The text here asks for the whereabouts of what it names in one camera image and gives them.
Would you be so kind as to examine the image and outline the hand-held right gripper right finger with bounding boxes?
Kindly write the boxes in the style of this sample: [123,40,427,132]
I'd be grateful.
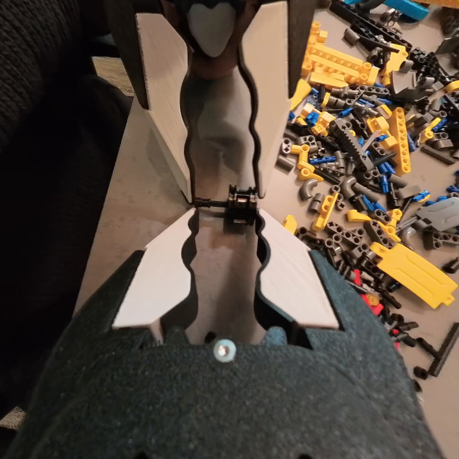
[255,207,340,330]

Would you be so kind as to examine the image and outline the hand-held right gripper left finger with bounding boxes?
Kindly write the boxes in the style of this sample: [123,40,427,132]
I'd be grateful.
[111,208,199,343]

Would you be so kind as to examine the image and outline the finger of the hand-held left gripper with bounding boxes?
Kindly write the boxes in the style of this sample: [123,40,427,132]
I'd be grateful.
[238,1,290,199]
[136,12,196,207]

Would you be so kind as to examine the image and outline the pile of toy building pieces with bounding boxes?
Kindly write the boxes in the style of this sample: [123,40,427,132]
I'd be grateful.
[276,0,459,381]

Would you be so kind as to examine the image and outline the black toy wheel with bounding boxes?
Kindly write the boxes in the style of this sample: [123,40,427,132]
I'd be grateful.
[223,185,259,234]

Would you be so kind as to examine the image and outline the long black toy axle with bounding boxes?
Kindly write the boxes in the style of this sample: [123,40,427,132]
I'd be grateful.
[428,322,459,376]

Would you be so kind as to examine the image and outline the person's left hand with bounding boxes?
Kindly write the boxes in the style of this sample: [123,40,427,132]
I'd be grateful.
[191,48,241,81]

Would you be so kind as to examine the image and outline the yellow studded beam assembly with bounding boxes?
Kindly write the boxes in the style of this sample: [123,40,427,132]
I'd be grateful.
[302,21,381,89]

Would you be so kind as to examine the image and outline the grey toy gear rack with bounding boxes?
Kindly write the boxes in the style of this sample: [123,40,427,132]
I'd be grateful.
[329,119,376,171]

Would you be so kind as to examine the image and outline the yellow curved toy panel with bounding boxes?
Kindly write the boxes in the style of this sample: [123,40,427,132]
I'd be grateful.
[369,241,458,310]

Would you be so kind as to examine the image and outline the person's dark knit sweater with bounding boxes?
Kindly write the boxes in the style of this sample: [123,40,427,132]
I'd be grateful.
[0,0,141,413]

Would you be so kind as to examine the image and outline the long yellow holed beam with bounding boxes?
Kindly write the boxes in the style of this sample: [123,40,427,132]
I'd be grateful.
[390,106,412,175]

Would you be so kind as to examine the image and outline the grey toy panel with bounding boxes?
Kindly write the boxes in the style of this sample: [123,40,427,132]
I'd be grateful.
[415,197,459,231]

